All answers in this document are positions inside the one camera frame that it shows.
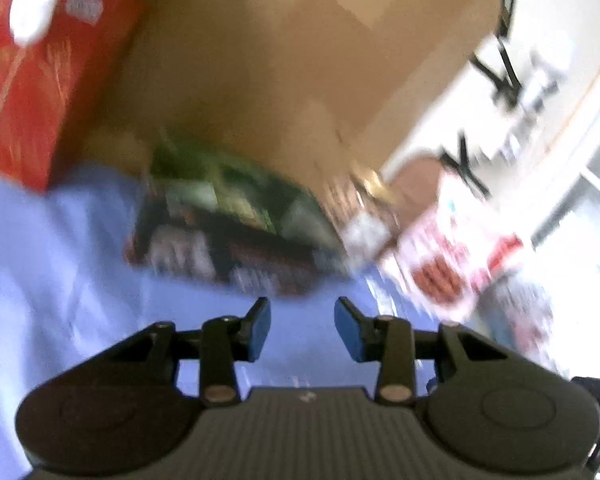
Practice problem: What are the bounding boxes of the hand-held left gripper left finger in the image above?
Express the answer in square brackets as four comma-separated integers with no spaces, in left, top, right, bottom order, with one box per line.
[94,296,272,407]

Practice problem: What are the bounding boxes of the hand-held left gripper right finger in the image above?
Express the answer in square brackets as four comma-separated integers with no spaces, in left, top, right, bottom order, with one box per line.
[334,296,513,407]

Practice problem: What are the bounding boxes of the black sheep-print box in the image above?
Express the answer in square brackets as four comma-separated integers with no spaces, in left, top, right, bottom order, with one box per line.
[125,137,351,297]

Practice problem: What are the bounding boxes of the green snack packet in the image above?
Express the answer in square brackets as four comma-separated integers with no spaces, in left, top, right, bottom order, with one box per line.
[150,140,281,231]

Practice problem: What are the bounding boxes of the pink bag of twisted snacks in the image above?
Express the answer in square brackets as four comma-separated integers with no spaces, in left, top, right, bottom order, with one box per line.
[380,170,526,322]

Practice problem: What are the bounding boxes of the clear jar of nuts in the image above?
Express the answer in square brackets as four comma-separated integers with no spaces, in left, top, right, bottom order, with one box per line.
[330,165,406,267]

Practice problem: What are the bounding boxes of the black tape strip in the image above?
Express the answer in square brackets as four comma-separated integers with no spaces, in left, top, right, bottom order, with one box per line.
[472,0,526,107]
[440,147,491,198]
[457,132,473,176]

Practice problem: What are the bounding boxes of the blue printed cloth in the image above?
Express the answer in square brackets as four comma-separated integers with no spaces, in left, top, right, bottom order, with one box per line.
[0,160,556,480]

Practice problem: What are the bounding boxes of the red gift bag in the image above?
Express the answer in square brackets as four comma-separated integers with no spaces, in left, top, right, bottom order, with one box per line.
[0,0,148,193]

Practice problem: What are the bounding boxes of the pastel plush toy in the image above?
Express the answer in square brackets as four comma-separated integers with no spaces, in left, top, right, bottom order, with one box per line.
[9,0,181,47]

